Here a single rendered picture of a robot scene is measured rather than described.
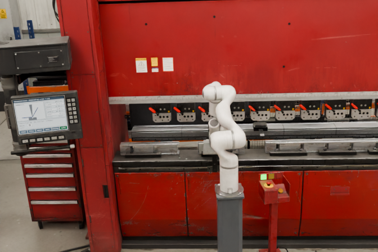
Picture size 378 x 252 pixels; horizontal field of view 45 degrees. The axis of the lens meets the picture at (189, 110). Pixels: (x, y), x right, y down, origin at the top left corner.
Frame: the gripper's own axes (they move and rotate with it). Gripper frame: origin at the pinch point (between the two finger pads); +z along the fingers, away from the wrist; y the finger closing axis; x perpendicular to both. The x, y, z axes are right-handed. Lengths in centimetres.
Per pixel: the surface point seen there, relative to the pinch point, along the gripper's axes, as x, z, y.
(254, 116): -17.4, -10.2, -31.4
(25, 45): -21, -103, 124
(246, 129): -23.7, 25.6, -25.6
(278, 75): -40, -35, -50
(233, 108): -21.9, -15.1, -14.7
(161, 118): -14.1, -12.4, 44.0
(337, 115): -19, -7, -97
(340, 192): 30, 34, -102
